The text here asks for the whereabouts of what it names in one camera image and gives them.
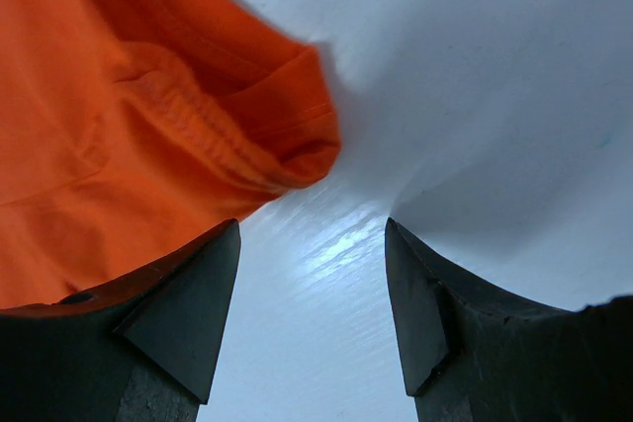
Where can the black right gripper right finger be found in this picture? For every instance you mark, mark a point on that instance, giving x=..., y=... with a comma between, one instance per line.
x=472, y=351

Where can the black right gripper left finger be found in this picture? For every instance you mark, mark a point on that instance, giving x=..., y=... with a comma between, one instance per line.
x=142, y=347

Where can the orange t-shirt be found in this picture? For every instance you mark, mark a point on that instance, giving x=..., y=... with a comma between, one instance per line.
x=131, y=127

